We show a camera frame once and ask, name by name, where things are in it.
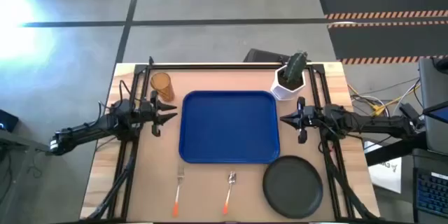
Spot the white printed paper bag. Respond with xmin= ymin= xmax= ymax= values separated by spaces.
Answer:
xmin=363 ymin=141 xmax=403 ymax=195

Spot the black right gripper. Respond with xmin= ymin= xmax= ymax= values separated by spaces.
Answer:
xmin=279 ymin=96 xmax=326 ymax=145

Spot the backlit black keyboard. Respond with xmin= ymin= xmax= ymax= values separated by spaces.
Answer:
xmin=414 ymin=168 xmax=448 ymax=220

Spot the grey computer case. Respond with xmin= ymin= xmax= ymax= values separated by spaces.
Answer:
xmin=418 ymin=57 xmax=448 ymax=155

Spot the orange-handled metal spoon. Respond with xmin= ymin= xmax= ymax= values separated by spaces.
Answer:
xmin=222 ymin=170 xmax=237 ymax=216

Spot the black round plate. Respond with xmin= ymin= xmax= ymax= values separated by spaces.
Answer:
xmin=262 ymin=155 xmax=324 ymax=220

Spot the white faceted plant pot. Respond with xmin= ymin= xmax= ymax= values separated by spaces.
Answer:
xmin=269 ymin=64 xmax=307 ymax=102

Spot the black device with lit screen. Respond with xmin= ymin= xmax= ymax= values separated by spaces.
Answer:
xmin=0 ymin=109 xmax=20 ymax=133

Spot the blue plastic tray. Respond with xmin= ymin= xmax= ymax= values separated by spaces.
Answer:
xmin=178 ymin=90 xmax=281 ymax=165

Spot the green cactus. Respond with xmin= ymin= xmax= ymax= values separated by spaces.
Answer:
xmin=282 ymin=51 xmax=309 ymax=81

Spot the yellow cable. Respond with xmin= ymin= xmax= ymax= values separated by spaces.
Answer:
xmin=349 ymin=83 xmax=419 ymax=117

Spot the blue-screen tablet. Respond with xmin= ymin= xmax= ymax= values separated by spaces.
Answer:
xmin=422 ymin=101 xmax=448 ymax=125

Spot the black power adapter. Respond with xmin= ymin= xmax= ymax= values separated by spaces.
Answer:
xmin=398 ymin=101 xmax=421 ymax=123

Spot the orange-handled metal fork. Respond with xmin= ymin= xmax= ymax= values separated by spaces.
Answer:
xmin=171 ymin=166 xmax=186 ymax=218

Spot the black aluminium rig frame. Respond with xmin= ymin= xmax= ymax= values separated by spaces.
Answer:
xmin=85 ymin=55 xmax=379 ymax=222

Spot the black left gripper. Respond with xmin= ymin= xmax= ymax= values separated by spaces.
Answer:
xmin=139 ymin=90 xmax=179 ymax=138

